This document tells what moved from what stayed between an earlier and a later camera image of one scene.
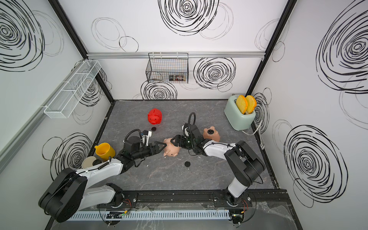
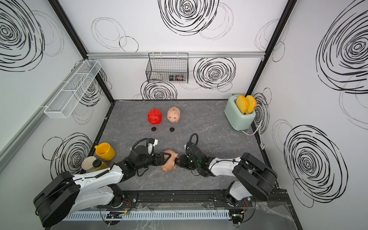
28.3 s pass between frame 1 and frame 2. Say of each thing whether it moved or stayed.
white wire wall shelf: stayed
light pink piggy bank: moved
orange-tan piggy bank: moved
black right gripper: moved
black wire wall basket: stayed
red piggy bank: stayed
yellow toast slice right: stayed
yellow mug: stayed
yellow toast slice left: stayed
